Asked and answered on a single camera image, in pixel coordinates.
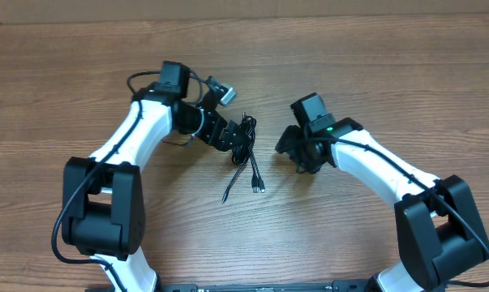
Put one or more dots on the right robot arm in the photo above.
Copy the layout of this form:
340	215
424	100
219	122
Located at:
441	238

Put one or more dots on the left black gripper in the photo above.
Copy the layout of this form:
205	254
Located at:
226	135

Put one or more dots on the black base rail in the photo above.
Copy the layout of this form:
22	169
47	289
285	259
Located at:
264	288

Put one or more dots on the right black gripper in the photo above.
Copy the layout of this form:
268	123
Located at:
289	144

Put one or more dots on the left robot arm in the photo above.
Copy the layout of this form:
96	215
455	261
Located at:
103	218

